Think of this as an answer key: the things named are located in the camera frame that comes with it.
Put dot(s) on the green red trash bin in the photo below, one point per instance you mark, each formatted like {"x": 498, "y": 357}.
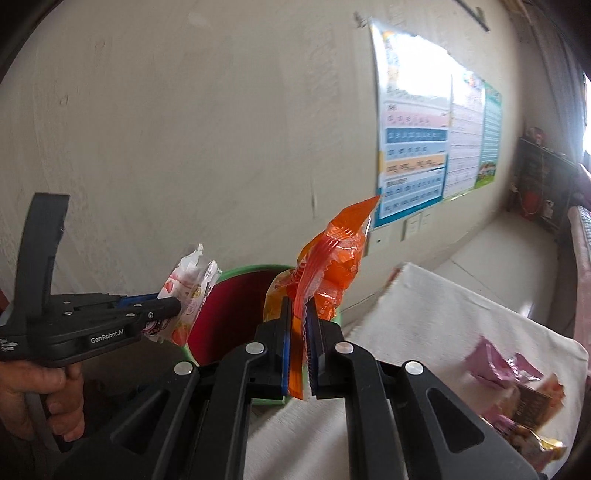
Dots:
{"x": 223, "y": 340}

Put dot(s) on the pinyin alphabet wall poster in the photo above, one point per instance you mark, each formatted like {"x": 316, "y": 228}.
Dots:
{"x": 414, "y": 98}

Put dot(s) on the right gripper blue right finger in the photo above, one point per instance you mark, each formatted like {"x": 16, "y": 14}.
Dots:
{"x": 321, "y": 336}

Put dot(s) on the white table wall poster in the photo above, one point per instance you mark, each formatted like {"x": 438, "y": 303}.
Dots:
{"x": 466, "y": 131}

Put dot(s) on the purple snack bag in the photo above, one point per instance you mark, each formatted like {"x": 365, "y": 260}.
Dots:
{"x": 521, "y": 438}

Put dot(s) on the white strawberry snack wrapper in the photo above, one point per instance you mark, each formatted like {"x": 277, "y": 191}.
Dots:
{"x": 190, "y": 282}

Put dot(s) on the orange snack wrapper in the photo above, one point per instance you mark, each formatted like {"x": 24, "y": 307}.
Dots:
{"x": 326, "y": 267}

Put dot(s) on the bed with plaid quilt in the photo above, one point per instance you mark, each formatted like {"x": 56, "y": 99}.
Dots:
{"x": 579, "y": 218}

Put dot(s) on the white towel table cover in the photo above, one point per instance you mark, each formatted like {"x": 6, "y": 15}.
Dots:
{"x": 426, "y": 324}

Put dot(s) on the person's left hand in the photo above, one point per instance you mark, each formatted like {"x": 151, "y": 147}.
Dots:
{"x": 64, "y": 398}

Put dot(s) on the yellow snack wrapper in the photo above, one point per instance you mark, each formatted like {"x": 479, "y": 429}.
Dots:
{"x": 549, "y": 447}

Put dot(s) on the window curtain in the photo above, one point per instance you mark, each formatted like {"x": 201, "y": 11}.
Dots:
{"x": 555, "y": 87}

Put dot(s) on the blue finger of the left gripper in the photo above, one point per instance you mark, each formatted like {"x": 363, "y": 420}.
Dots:
{"x": 136, "y": 299}

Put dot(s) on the white wall switch plate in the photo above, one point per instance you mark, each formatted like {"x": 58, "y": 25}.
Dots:
{"x": 378, "y": 240}

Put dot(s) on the green multiplication wall poster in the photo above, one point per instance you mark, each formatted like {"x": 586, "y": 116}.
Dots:
{"x": 491, "y": 139}

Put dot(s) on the red bucket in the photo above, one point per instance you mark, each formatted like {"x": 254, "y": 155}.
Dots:
{"x": 531, "y": 202}

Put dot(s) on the pink wrapper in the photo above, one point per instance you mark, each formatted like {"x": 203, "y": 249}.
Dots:
{"x": 489, "y": 367}

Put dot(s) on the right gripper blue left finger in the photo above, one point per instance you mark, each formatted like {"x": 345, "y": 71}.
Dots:
{"x": 273, "y": 369}

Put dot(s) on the white wall socket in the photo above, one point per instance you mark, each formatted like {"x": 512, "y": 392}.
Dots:
{"x": 412, "y": 226}

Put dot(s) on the brown chocolate wrapper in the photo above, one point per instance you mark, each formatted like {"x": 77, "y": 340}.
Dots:
{"x": 530, "y": 407}

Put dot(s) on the dark metal shelf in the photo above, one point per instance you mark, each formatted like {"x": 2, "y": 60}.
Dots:
{"x": 551, "y": 175}

